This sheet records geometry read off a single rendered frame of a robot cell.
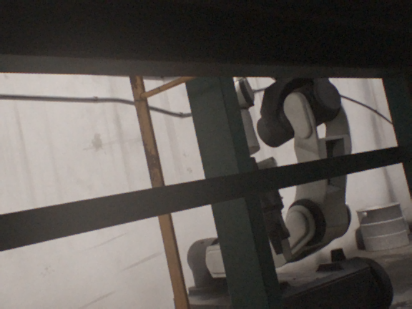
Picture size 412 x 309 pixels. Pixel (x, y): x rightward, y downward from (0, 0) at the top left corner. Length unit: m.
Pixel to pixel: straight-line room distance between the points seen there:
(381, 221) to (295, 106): 2.07
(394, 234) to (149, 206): 3.26
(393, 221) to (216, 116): 2.56
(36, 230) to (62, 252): 1.91
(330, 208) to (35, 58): 1.42
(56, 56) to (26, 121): 1.94
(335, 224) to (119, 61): 1.38
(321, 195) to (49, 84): 1.24
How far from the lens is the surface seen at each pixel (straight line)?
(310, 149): 1.77
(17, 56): 0.48
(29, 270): 2.34
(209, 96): 1.34
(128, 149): 2.68
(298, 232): 1.83
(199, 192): 0.63
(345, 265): 2.06
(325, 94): 1.80
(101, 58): 0.52
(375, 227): 3.78
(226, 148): 1.31
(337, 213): 1.85
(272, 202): 1.72
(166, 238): 1.38
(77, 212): 0.53
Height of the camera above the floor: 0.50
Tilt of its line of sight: 5 degrees up
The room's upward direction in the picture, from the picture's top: 12 degrees counter-clockwise
